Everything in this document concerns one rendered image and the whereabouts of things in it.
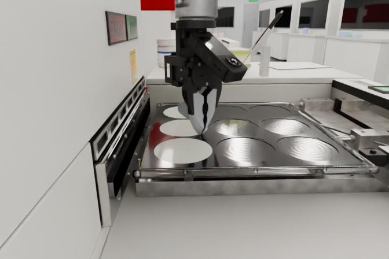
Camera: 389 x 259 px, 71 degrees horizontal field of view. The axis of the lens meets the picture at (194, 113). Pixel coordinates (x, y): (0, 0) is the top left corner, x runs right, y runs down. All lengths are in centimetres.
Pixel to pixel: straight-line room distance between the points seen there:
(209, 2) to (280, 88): 41
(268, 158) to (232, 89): 36
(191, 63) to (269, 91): 38
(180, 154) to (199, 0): 25
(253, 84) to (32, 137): 64
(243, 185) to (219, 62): 22
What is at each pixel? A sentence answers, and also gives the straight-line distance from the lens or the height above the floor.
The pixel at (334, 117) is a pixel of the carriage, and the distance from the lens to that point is 78.
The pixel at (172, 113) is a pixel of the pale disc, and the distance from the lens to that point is 67.
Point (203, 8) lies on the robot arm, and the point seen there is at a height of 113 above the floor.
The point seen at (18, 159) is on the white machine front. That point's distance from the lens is 22.
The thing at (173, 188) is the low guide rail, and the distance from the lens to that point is 49.
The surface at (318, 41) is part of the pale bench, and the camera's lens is 714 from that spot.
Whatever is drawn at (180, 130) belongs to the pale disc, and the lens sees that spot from 55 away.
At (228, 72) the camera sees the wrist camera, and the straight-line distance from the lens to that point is 42.
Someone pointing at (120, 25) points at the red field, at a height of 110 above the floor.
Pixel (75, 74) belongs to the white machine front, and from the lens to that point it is 30.
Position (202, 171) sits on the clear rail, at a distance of 40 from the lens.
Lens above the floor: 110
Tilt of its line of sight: 18 degrees down
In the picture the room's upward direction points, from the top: straight up
